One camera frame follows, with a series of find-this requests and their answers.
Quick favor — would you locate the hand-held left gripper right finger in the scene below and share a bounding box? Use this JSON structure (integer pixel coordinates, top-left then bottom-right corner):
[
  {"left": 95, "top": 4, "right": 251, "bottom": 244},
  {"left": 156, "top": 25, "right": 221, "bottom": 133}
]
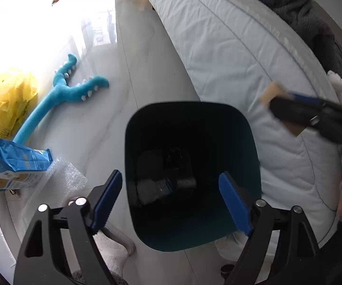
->
[{"left": 218, "top": 171, "right": 321, "bottom": 285}]

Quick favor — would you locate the clear bubble wrap sheet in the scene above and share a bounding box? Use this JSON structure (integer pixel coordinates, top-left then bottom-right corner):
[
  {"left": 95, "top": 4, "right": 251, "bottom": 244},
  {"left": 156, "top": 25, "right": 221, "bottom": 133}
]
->
[{"left": 19, "top": 156, "right": 89, "bottom": 215}]

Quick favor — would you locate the small crumpled white tissue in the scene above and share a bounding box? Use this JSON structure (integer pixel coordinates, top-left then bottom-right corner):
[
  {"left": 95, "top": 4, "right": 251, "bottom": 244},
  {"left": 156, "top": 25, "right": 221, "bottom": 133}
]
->
[{"left": 327, "top": 71, "right": 342, "bottom": 108}]

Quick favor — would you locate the yellow plastic bag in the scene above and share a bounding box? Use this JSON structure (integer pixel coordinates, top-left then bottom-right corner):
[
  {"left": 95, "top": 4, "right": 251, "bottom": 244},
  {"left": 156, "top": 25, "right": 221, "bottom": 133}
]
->
[{"left": 0, "top": 70, "right": 40, "bottom": 141}]

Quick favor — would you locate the white sock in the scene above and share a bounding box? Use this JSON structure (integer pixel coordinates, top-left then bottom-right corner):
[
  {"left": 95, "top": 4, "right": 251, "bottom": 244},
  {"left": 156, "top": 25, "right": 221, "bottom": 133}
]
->
[{"left": 95, "top": 226, "right": 136, "bottom": 285}]

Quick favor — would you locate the bed with pale sheet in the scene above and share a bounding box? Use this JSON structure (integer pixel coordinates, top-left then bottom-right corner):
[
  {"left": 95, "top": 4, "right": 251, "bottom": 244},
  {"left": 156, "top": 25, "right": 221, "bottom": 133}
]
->
[{"left": 120, "top": 0, "right": 342, "bottom": 262}]

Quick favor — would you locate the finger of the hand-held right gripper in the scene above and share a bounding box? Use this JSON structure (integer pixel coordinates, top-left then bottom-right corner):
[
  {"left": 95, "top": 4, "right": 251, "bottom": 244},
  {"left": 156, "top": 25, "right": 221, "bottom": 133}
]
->
[
  {"left": 270, "top": 95, "right": 324, "bottom": 129},
  {"left": 289, "top": 93, "right": 338, "bottom": 109}
]

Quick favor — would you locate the blue printed packet bag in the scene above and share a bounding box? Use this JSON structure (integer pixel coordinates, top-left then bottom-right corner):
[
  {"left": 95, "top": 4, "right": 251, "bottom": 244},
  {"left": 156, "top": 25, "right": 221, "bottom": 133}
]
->
[{"left": 0, "top": 138, "right": 53, "bottom": 193}]

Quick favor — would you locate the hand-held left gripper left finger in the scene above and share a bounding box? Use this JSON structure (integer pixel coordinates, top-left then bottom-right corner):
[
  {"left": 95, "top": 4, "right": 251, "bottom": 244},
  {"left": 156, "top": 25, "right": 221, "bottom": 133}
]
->
[{"left": 13, "top": 169, "right": 123, "bottom": 285}]

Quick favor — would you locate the blue plush toy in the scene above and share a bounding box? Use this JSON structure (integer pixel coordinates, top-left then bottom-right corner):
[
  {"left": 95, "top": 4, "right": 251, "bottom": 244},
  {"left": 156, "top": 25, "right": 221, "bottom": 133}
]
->
[{"left": 12, "top": 53, "right": 110, "bottom": 147}]

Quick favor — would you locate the cardboard tape core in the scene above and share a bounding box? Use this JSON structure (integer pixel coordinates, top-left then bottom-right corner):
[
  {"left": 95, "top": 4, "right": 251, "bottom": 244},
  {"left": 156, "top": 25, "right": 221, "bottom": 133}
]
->
[{"left": 260, "top": 81, "right": 305, "bottom": 138}]

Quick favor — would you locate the grey fleece blanket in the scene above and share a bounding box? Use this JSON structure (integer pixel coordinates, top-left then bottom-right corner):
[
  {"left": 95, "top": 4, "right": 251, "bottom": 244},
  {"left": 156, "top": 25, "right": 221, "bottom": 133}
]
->
[{"left": 244, "top": 0, "right": 342, "bottom": 117}]

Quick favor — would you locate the dark teal trash bin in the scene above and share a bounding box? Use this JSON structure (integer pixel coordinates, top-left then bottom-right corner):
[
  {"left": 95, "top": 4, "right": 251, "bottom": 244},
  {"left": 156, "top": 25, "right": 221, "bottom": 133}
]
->
[{"left": 124, "top": 101, "right": 263, "bottom": 252}]

